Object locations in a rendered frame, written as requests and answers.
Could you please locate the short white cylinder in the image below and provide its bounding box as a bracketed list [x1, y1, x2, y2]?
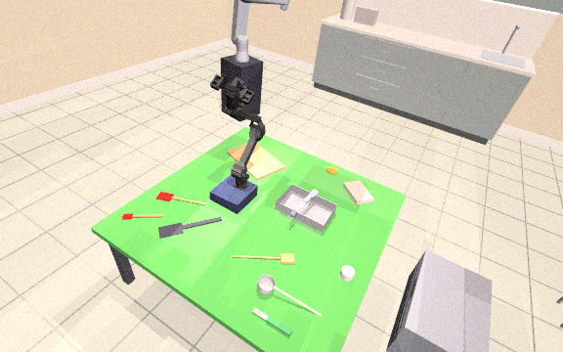
[340, 265, 355, 282]

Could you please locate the red spatula with wooden handle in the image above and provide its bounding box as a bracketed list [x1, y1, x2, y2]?
[156, 192, 206, 205]

